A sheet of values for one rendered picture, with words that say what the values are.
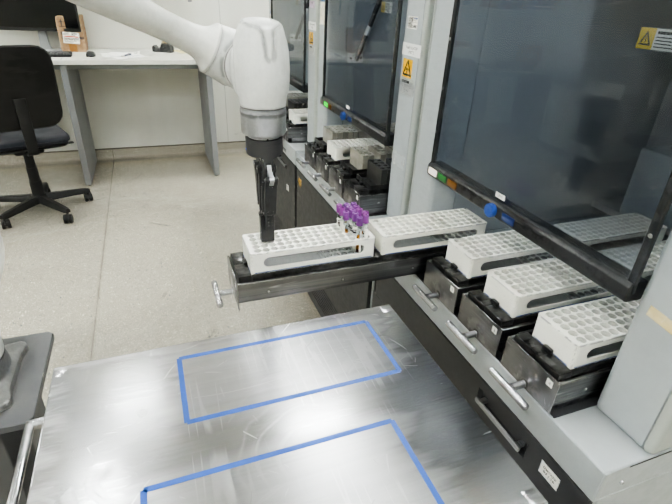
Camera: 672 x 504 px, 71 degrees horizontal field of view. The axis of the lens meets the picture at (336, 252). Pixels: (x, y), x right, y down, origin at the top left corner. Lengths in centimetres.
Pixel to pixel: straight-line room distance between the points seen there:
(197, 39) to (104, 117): 355
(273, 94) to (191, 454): 62
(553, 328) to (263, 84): 68
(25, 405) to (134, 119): 371
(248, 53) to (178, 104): 363
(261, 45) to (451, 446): 72
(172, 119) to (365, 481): 412
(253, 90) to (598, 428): 84
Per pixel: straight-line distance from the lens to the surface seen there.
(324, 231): 114
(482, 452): 73
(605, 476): 91
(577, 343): 91
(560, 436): 94
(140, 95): 451
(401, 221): 121
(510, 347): 97
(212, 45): 104
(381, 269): 114
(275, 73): 92
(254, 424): 73
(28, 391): 106
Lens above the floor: 136
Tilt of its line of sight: 29 degrees down
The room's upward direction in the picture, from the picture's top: 3 degrees clockwise
